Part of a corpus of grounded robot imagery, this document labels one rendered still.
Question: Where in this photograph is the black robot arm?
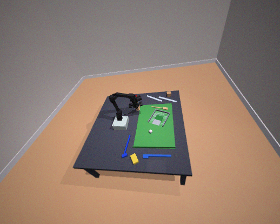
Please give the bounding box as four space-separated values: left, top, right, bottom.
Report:
109 92 142 121

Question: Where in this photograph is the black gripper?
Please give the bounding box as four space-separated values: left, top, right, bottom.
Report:
129 102 142 108

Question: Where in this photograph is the yellow rectangular block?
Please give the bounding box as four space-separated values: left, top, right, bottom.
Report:
130 153 139 164

